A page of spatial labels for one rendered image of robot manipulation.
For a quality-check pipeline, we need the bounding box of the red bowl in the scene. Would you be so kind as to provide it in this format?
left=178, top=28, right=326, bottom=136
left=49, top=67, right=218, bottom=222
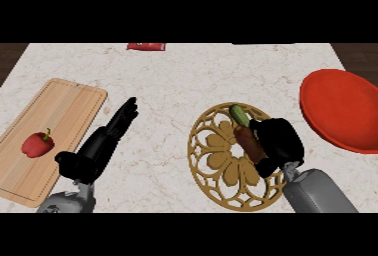
left=298, top=68, right=378, bottom=155

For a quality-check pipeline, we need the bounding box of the red packet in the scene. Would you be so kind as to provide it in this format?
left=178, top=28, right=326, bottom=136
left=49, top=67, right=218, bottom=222
left=125, top=42, right=168, bottom=52

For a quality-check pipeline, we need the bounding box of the pale wooden cutting board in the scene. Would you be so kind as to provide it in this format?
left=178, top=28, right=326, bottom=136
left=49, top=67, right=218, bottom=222
left=0, top=77, right=109, bottom=209

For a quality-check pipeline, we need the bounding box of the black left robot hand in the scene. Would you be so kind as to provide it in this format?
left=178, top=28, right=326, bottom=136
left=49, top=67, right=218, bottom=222
left=52, top=96, right=140, bottom=185

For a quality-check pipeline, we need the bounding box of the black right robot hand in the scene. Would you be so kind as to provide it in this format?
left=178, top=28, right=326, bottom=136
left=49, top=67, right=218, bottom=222
left=247, top=117, right=305, bottom=179

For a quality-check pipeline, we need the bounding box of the brown sweet potato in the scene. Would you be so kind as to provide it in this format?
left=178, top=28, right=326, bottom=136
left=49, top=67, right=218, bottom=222
left=231, top=125, right=268, bottom=165

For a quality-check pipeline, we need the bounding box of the green cucumber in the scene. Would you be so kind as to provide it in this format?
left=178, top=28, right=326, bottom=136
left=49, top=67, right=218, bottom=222
left=227, top=104, right=252, bottom=128

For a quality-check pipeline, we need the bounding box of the round gold openwork placemat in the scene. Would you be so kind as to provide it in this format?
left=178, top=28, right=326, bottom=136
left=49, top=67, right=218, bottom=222
left=185, top=101, right=289, bottom=213

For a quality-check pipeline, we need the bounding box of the red bell pepper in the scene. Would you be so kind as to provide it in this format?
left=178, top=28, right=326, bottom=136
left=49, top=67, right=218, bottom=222
left=18, top=127, right=55, bottom=159

